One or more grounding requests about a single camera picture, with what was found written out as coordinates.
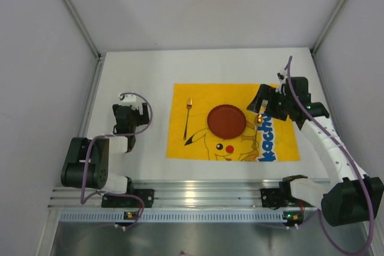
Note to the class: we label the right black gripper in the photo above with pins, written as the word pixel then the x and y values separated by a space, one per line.
pixel 270 104

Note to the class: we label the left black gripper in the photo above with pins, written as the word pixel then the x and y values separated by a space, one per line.
pixel 129 112

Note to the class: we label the gold spoon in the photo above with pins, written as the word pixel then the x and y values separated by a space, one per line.
pixel 257 123

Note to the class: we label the red plastic plate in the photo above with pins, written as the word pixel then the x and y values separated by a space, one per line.
pixel 226 121

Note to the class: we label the yellow Pikachu cloth mat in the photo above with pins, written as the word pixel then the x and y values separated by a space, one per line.
pixel 276 139

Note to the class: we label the copper fork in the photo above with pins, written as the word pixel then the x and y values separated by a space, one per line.
pixel 188 106

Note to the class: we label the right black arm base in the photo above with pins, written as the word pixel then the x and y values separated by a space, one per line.
pixel 274 198

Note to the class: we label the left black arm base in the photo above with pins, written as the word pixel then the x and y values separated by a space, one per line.
pixel 114 201

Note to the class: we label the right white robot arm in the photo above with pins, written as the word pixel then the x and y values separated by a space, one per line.
pixel 352 195

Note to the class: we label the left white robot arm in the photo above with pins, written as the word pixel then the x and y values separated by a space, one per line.
pixel 92 160

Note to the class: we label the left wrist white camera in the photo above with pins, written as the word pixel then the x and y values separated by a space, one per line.
pixel 129 100

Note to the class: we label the wrist white camera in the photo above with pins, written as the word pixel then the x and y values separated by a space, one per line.
pixel 282 77
pixel 129 100

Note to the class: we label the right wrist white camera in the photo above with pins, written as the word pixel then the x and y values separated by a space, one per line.
pixel 282 77

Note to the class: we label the aluminium mounting rail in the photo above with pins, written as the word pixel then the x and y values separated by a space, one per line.
pixel 186 194

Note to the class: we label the slotted grey cable duct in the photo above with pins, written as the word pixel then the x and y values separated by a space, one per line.
pixel 182 216

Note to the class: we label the right aluminium frame post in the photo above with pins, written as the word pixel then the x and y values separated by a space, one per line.
pixel 330 22

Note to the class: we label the aluminium frame post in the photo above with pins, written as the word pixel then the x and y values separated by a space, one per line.
pixel 71 9
pixel 330 22

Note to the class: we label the left aluminium frame post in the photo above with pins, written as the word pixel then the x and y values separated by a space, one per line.
pixel 71 9

